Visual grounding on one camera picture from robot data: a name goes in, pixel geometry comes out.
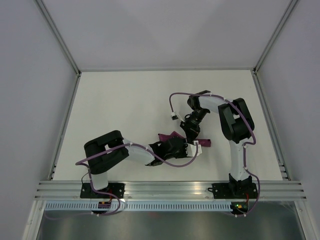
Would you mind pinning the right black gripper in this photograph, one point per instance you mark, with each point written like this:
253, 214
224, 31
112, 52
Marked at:
193, 131

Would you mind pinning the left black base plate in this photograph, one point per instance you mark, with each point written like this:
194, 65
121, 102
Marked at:
117, 189

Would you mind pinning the left aluminium frame post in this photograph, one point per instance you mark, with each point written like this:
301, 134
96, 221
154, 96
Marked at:
57, 35

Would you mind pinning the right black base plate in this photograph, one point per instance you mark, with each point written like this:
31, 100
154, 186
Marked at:
223, 191

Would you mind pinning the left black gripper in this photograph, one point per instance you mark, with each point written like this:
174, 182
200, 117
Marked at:
184, 153

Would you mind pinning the white slotted cable duct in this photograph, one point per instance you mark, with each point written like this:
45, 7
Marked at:
140, 206

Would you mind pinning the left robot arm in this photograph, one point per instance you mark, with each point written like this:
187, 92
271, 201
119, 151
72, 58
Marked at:
108, 150

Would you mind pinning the right aluminium frame post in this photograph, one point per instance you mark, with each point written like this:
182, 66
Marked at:
275, 34

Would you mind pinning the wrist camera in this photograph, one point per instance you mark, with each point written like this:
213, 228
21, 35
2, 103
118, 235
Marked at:
176, 116
193, 149

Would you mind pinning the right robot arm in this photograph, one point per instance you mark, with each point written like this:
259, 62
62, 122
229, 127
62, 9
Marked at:
237, 127

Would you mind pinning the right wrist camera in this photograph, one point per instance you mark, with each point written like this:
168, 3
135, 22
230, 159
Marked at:
176, 116

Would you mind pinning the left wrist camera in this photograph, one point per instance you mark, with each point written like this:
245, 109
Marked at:
193, 149

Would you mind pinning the aluminium front rail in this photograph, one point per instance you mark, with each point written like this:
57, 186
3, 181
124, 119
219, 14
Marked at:
169, 190

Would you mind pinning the purple cloth napkin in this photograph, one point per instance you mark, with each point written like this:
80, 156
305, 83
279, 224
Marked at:
164, 137

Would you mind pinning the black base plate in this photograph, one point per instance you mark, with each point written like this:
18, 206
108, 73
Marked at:
117, 189
223, 191

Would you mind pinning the aluminium frame post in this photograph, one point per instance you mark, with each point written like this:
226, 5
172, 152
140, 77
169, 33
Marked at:
275, 34
57, 35

